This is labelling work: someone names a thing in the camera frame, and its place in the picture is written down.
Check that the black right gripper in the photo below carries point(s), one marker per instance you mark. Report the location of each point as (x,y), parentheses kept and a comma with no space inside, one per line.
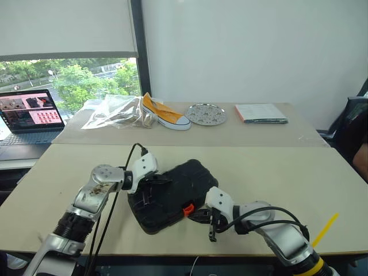
(216,222)

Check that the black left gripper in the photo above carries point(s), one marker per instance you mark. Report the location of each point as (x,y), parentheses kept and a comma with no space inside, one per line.
(146,189)

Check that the black plastic tool case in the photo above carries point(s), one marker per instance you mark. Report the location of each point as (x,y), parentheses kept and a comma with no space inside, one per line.
(184,184)

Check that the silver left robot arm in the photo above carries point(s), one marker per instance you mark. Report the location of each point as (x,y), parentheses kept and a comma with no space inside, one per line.
(92,198)

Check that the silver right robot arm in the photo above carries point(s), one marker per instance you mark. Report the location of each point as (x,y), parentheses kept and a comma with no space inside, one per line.
(287,238)

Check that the yellow canvas sneaker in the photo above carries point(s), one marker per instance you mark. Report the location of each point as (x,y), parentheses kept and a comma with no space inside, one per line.
(169,116)

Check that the clear plastic bag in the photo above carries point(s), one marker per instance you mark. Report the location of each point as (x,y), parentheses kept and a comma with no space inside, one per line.
(120,115)

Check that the round perforated metal plate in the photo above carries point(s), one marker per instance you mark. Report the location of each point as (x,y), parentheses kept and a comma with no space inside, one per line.
(205,115)

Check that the booklet on table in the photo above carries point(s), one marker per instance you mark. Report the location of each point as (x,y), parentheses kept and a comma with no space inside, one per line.
(260,112)

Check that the yellow zip tie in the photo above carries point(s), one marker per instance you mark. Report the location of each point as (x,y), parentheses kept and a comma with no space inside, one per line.
(327,227)

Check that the open laptop computer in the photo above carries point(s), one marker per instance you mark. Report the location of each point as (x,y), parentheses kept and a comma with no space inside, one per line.
(28,112)

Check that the seated person in dark clothes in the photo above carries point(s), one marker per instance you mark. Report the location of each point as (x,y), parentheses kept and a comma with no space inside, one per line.
(360,161)

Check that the black office chair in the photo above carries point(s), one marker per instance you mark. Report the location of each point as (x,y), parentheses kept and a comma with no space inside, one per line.
(352,105)

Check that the white roller blind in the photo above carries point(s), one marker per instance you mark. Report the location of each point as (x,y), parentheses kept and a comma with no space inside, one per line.
(57,26)

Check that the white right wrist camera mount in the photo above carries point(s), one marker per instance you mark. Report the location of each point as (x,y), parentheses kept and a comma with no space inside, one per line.
(220,201)

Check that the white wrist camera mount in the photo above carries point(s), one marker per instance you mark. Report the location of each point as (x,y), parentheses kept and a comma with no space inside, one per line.
(143,165)
(220,201)

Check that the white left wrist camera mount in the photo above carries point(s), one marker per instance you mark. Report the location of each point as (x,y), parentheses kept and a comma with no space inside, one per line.
(143,165)

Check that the dark window frame post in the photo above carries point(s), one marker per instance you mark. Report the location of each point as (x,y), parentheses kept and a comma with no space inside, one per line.
(141,43)

